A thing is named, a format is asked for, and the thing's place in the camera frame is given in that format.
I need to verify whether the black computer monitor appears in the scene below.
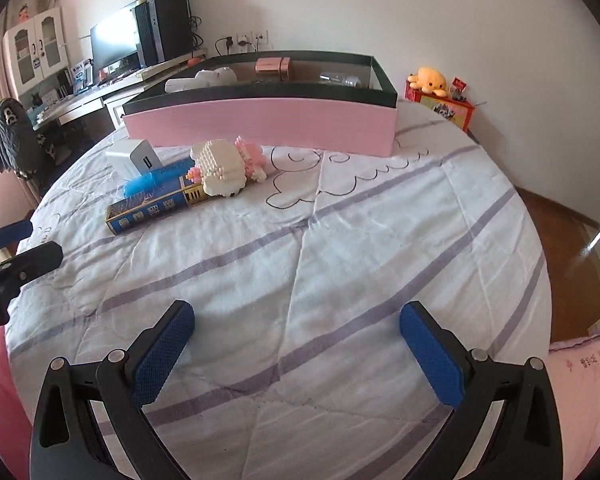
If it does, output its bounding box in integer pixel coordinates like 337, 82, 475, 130
89, 1, 142, 78

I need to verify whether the white plush toy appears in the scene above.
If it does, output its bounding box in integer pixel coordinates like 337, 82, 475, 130
195, 66, 238, 87

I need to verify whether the black printed jacket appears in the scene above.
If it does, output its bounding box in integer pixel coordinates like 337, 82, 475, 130
0, 97, 46, 181

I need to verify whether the white striped bedsheet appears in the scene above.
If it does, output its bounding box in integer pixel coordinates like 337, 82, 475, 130
5, 97, 553, 480

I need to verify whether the white charger block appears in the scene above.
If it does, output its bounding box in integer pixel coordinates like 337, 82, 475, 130
105, 140, 163, 181

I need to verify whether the blue and gold carton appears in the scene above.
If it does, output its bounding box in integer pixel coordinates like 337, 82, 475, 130
105, 175, 203, 236

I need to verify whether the rose gold round tin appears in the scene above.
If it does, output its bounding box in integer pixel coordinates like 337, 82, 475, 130
255, 56, 291, 75

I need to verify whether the white glass-door cabinet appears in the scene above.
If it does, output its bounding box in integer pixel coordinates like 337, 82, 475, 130
2, 7, 67, 96

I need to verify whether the red printed box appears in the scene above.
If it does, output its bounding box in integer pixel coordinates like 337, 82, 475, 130
404, 80, 477, 133

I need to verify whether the blue and white box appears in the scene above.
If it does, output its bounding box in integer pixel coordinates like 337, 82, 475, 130
70, 60, 92, 96

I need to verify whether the white plastic gadget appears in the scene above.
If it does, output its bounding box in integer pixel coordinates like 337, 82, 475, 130
165, 78, 201, 94

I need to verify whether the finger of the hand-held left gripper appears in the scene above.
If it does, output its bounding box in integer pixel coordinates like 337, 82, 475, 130
0, 219, 33, 253
0, 241, 64, 292

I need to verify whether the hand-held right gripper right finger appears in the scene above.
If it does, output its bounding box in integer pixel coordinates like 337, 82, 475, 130
399, 301, 566, 480

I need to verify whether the white wall socket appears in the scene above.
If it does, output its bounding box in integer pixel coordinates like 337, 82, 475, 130
215, 30, 271, 53

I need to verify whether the pink bed cover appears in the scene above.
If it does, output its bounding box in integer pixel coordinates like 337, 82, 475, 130
0, 327, 600, 480

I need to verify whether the pink box with dark rim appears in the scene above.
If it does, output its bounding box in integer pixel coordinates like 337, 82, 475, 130
121, 50, 398, 157

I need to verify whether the black computer tower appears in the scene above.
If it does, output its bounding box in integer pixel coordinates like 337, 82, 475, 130
134, 0, 193, 67

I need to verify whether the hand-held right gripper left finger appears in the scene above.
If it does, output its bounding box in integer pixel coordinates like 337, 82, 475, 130
29, 300, 197, 480

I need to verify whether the blue marker pen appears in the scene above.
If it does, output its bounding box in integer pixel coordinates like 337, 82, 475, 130
122, 157, 197, 198

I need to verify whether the black power cable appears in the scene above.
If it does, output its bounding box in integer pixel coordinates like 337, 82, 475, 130
192, 15, 231, 58

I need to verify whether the white pink brick figure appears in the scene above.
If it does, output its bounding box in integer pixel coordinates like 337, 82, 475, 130
185, 135, 268, 198

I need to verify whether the white desk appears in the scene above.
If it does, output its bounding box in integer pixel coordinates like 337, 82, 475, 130
22, 52, 216, 128

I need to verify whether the yellow plush octopus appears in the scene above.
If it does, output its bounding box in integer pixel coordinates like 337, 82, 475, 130
407, 66, 449, 97

